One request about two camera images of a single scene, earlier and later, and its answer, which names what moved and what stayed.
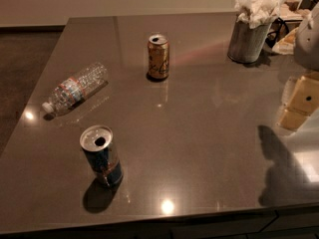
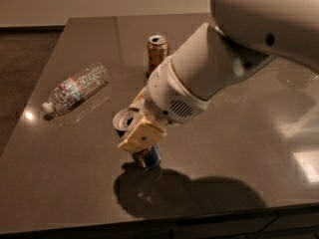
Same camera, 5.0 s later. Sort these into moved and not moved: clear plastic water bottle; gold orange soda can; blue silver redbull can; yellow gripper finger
Moved: yellow gripper finger; blue silver redbull can
Not moved: clear plastic water bottle; gold orange soda can
